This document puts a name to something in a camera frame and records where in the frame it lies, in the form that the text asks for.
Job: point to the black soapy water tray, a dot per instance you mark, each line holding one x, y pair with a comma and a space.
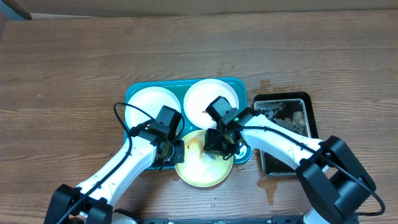
292, 111

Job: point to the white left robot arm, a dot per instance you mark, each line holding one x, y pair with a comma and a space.
93, 200

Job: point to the white plate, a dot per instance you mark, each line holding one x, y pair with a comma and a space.
200, 95
149, 100

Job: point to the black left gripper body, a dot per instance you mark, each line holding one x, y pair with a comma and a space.
174, 154

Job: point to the pale yellow plate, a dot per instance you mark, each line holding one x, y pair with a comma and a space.
196, 173

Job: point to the yellow green scrubbing sponge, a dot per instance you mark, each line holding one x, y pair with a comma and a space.
207, 158

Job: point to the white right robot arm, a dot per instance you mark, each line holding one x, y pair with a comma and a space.
333, 179

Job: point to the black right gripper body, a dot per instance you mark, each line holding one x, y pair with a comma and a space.
221, 145

